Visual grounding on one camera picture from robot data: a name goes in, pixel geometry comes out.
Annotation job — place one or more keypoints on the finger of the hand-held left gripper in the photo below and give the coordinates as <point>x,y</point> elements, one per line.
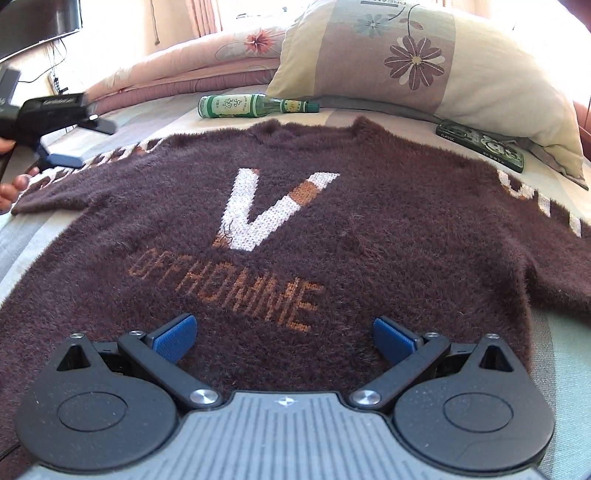
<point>67,160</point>
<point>99,124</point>

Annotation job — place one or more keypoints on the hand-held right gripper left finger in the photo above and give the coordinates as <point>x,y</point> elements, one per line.
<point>173,339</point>

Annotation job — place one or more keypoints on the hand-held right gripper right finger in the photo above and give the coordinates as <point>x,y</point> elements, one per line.
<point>395,339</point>

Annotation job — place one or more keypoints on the brown knit sweater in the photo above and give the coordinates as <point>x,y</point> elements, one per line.
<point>369,230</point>

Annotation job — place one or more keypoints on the person's left hand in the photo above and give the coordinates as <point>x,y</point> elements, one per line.
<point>9,196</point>

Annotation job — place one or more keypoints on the white power strip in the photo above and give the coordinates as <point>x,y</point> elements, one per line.
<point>55,83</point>

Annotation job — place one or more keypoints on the folded pink floral quilt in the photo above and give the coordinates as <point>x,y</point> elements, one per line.
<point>175,64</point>

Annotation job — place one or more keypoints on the green glass bottle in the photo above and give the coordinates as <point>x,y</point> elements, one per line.
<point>231,105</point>

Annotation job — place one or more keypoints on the pink patterned curtain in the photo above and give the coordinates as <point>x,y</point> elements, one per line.
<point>201,16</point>

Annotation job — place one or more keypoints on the bed with patchwork floral sheet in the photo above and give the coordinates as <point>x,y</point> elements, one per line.
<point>563,346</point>

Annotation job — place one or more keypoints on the dark green phone case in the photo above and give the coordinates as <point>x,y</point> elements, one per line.
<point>480,145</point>

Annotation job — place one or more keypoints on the floral patchwork pillow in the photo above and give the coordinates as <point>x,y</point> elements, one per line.
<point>360,60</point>

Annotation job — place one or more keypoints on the wooden headboard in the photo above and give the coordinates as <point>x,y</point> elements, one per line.
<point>584,134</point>

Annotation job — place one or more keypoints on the wall television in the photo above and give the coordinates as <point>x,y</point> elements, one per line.
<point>37,23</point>

